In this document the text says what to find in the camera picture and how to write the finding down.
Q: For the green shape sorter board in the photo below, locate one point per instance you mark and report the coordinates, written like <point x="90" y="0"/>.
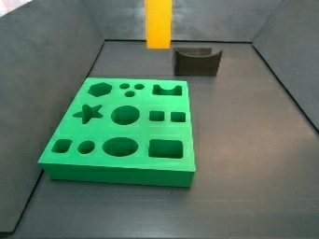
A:
<point x="126" y="133"/>

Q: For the dark grey curved block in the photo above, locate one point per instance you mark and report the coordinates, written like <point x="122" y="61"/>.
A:
<point x="197" y="62"/>

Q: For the yellow vertical strip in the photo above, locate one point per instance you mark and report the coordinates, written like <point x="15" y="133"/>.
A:
<point x="158" y="23"/>

